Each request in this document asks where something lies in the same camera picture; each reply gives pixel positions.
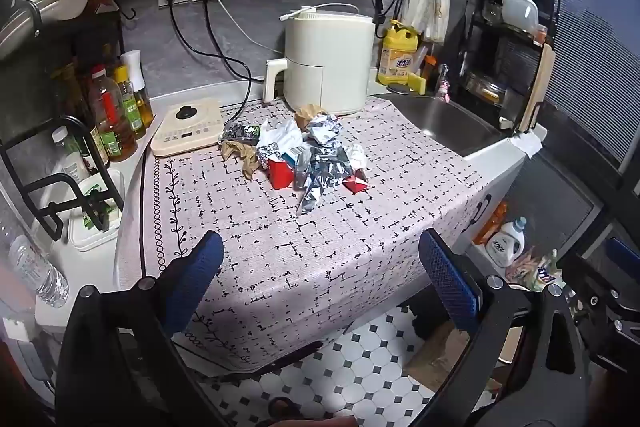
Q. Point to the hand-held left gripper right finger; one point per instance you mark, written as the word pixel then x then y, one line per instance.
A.
pixel 445 277

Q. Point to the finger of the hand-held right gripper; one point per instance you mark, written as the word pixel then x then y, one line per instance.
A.
pixel 590 269

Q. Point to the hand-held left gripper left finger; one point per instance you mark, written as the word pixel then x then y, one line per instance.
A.
pixel 197 272

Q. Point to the beige rubber glove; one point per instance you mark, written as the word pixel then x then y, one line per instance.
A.
pixel 240 153

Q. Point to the small red carton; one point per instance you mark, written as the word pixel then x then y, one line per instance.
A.
pixel 356 185

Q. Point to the silver foil snack wrapper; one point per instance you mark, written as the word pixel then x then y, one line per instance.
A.
pixel 240 133

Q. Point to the blue and white box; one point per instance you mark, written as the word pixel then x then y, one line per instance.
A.
pixel 295 155

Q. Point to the white tissue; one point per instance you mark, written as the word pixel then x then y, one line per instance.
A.
pixel 282 137

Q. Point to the silver foil bag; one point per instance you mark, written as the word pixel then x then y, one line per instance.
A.
pixel 327 164

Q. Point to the white paper ball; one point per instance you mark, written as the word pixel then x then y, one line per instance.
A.
pixel 322 129

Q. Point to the brown paper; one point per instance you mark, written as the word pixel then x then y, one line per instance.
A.
pixel 307 113

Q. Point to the colourful snack bags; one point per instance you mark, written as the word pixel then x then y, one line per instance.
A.
pixel 540 269

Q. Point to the white laundry detergent bottle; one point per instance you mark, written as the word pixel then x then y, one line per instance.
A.
pixel 502 244

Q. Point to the orange bottle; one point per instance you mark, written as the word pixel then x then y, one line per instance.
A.
pixel 490 224

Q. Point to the cardboard box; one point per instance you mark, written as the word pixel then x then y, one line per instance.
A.
pixel 435 357

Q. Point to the white plastic container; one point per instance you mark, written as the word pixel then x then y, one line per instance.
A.
pixel 92 229

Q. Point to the green packet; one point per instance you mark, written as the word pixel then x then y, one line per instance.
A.
pixel 97 202

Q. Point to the pink patterned tablecloth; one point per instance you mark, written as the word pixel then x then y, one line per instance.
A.
pixel 325 247

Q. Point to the cream induction cooker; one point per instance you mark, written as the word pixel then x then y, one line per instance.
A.
pixel 192 134

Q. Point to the white cloth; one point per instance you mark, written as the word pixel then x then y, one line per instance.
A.
pixel 527 142

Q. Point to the steel sink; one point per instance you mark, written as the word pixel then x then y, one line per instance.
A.
pixel 445 122

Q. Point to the clear water bottle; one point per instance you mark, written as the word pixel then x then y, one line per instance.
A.
pixel 37 269

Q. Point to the black round knob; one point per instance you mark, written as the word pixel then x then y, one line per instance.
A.
pixel 186 111

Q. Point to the white-capped plastic bottle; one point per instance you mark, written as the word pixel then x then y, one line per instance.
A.
pixel 67 162

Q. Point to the yellow-capped green label bottle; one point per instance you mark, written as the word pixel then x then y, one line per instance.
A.
pixel 129 102

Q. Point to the large red-capped oil bottle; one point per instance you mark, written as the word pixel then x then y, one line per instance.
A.
pixel 107 112

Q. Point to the metal sink plug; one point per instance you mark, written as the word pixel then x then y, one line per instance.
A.
pixel 398 89

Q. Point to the wooden cutting board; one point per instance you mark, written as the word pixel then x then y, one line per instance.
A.
pixel 540 82

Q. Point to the yellow sponge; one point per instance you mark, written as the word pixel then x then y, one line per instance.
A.
pixel 417 84

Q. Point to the grey window blind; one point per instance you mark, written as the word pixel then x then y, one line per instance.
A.
pixel 590 57

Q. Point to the white-topped oil sprayer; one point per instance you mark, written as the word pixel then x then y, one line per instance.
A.
pixel 137 67

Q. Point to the dark sauce bottle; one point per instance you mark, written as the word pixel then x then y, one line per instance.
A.
pixel 75 97

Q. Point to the black dish rack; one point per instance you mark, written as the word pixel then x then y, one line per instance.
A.
pixel 500 67

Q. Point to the yellow detergent bottle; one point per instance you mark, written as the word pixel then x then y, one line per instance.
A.
pixel 397 57

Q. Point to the cream air fryer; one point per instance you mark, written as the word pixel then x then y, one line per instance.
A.
pixel 325 57

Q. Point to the white bowl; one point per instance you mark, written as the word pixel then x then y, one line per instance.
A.
pixel 520 11

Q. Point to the hanging plastic bags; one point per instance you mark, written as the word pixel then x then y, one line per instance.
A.
pixel 430 7

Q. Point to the grey pan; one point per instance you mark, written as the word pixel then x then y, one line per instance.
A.
pixel 40 14

